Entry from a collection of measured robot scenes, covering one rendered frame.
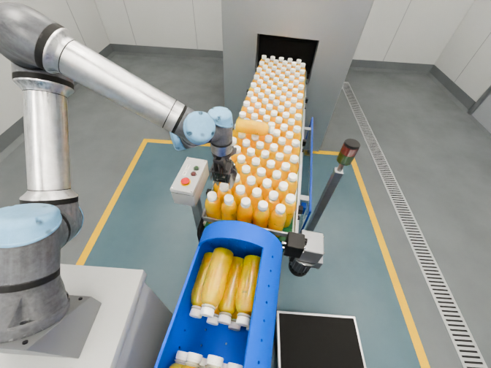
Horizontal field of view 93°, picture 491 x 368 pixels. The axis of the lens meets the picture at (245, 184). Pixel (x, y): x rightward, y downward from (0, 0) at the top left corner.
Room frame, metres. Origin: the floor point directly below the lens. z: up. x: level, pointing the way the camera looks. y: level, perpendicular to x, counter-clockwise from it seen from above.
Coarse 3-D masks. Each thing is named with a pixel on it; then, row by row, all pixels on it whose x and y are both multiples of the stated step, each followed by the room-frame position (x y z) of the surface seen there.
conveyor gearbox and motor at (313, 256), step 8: (304, 232) 0.56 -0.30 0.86; (312, 232) 0.57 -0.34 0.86; (312, 240) 0.52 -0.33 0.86; (320, 240) 0.53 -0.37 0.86; (312, 248) 0.48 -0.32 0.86; (320, 248) 0.49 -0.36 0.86; (304, 256) 0.47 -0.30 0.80; (312, 256) 0.46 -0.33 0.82; (320, 256) 0.46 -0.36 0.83; (296, 264) 0.49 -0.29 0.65; (304, 264) 0.46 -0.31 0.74; (312, 264) 0.46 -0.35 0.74; (320, 264) 0.48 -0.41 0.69; (296, 272) 0.47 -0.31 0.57; (304, 272) 0.47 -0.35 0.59
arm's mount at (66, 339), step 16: (80, 304) 0.12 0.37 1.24; (96, 304) 0.14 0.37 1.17; (64, 320) 0.09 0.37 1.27; (80, 320) 0.10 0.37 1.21; (32, 336) 0.05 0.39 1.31; (48, 336) 0.05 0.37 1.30; (64, 336) 0.06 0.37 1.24; (80, 336) 0.07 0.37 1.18; (0, 352) 0.03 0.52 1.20; (16, 352) 0.03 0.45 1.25; (32, 352) 0.03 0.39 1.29; (48, 352) 0.03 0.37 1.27; (64, 352) 0.03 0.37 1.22; (80, 352) 0.04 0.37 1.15
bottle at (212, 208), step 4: (208, 200) 0.56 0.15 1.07; (216, 200) 0.57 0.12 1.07; (208, 204) 0.56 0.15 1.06; (212, 204) 0.55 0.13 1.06; (216, 204) 0.56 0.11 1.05; (220, 204) 0.57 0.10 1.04; (208, 208) 0.55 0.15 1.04; (212, 208) 0.55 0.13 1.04; (216, 208) 0.55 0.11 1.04; (220, 208) 0.57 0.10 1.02; (208, 212) 0.55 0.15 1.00; (212, 212) 0.55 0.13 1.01; (216, 212) 0.55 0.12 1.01; (220, 212) 0.57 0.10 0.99; (208, 216) 0.55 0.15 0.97; (212, 216) 0.55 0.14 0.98; (216, 216) 0.55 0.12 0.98; (220, 216) 0.56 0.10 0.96
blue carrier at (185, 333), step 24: (216, 240) 0.38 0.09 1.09; (240, 240) 0.32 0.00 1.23; (264, 240) 0.33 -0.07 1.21; (192, 264) 0.27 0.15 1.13; (264, 264) 0.26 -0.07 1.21; (264, 288) 0.19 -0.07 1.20; (264, 312) 0.14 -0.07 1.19; (168, 336) 0.08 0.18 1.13; (192, 336) 0.10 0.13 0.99; (216, 336) 0.11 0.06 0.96; (240, 336) 0.11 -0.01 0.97; (264, 336) 0.09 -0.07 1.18; (168, 360) 0.04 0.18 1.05; (240, 360) 0.05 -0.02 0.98; (264, 360) 0.04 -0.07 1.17
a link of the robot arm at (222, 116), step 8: (208, 112) 0.61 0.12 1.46; (216, 112) 0.61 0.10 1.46; (224, 112) 0.61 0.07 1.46; (216, 120) 0.58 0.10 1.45; (224, 120) 0.58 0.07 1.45; (216, 128) 0.58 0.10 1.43; (224, 128) 0.58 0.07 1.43; (216, 136) 0.57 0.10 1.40; (224, 136) 0.58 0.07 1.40; (216, 144) 0.58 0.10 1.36; (224, 144) 0.58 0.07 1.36
